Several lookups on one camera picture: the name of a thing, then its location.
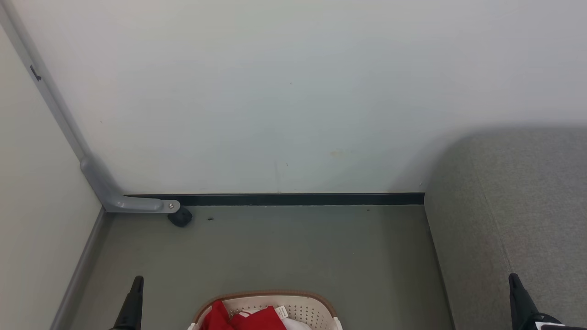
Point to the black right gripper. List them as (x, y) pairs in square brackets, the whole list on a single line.
[(545, 322)]

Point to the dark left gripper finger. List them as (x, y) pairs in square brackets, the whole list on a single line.
[(132, 307)]

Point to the grey skirting strip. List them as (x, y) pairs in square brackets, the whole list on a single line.
[(78, 279)]

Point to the black baseboard strip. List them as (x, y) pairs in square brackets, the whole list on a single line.
[(298, 199)]

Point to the grey metal frame leg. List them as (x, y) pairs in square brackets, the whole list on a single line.
[(114, 201)]

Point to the black caster wheel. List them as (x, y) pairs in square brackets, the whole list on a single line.
[(180, 217)]

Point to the grey fabric sofa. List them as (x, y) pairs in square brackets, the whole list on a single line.
[(504, 220)]

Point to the cream perforated laundry basket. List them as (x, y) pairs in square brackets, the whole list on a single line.
[(302, 309)]

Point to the red garment with white label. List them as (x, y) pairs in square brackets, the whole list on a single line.
[(261, 321)]

